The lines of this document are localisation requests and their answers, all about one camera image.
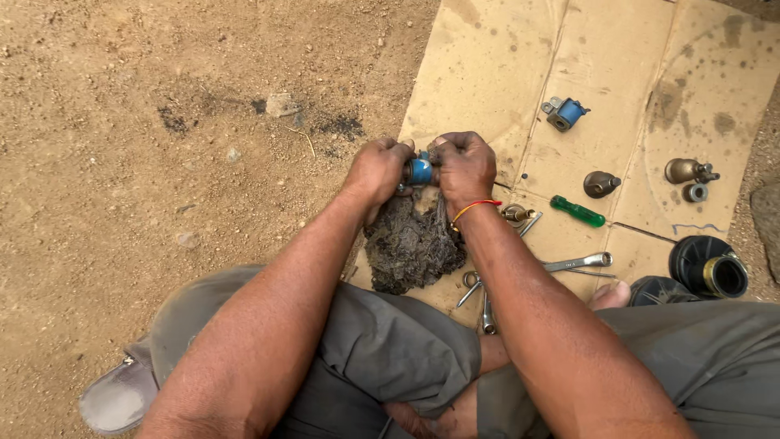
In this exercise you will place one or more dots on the person's right hand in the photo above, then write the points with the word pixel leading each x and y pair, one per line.
pixel 466 171

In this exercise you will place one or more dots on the person's left hand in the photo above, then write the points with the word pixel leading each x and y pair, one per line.
pixel 375 174

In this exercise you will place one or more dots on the person's right fingers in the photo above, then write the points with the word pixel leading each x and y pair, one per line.
pixel 443 146

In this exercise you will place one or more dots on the person's left fingers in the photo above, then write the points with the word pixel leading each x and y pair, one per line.
pixel 396 146

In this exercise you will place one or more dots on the grey rag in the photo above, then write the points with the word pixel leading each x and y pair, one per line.
pixel 411 244

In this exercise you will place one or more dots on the red and yellow wrist thread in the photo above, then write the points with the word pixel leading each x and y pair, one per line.
pixel 472 208

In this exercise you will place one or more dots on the small brass plunger fitting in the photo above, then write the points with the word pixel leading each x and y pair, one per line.
pixel 517 214

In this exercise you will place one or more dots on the grey stone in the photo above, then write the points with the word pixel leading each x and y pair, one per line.
pixel 281 105

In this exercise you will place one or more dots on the flattened brown cardboard sheet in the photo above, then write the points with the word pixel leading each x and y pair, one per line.
pixel 579 122

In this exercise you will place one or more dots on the brass bell-shaped fitting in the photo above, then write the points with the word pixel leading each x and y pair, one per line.
pixel 600 184

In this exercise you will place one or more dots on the silver socket wrench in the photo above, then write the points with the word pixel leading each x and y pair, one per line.
pixel 579 262

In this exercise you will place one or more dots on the thin metal rod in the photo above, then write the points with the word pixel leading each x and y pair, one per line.
pixel 588 273

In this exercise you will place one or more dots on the person's grey trousers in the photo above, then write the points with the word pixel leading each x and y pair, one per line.
pixel 426 366

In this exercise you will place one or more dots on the brass valve fitting with stem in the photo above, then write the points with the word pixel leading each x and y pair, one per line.
pixel 687 171

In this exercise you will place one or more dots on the black rubber diaphragm cover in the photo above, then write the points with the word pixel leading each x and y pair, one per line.
pixel 661 292

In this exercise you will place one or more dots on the black round horn with brass rim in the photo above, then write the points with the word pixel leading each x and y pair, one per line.
pixel 710 268

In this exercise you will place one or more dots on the grey sandal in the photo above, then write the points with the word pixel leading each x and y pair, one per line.
pixel 119 390

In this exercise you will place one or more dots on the blue solenoid coil with bracket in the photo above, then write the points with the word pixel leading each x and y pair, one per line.
pixel 565 113

